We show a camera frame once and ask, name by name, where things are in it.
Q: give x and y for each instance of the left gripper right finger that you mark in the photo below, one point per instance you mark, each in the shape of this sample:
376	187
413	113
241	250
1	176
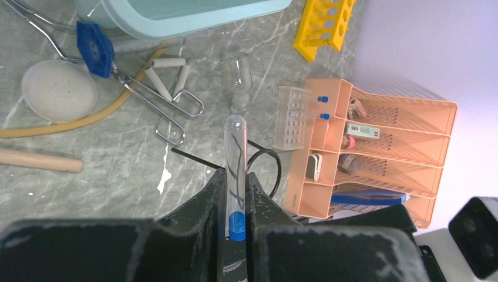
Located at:
374	246

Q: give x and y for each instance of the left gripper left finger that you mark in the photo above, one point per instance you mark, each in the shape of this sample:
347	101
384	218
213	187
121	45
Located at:
185	245

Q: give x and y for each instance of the yellow test tube rack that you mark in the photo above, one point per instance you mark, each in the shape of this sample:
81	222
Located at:
323	23

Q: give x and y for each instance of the white stapler in organizer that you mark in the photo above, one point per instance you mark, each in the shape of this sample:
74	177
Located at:
313	169

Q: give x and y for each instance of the blue binder folder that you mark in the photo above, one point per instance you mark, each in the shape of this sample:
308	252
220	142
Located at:
370	199

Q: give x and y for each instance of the orange mesh file organizer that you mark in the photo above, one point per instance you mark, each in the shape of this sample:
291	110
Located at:
390	142

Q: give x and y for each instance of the clear acrylic tube rack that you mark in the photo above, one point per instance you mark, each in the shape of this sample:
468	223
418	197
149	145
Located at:
291	118

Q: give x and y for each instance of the white chalk stick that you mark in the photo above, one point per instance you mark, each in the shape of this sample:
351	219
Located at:
167	62
158	84
181	81

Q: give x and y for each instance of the clear glass jar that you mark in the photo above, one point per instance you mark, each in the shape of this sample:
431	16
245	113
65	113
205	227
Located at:
237	81

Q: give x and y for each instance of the wooden dowel rod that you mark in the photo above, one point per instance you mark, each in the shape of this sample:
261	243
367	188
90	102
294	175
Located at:
40	161

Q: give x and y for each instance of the white round watch glass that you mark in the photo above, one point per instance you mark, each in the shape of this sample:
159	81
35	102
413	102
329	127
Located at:
59	91

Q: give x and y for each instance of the graduated cylinder blue base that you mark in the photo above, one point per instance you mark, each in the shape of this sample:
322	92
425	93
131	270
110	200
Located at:
116	46

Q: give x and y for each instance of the mint green plastic bin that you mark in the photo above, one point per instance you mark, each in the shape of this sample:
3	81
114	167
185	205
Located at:
157	20

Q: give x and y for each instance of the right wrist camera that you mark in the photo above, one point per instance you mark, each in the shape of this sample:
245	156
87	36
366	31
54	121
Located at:
474	230

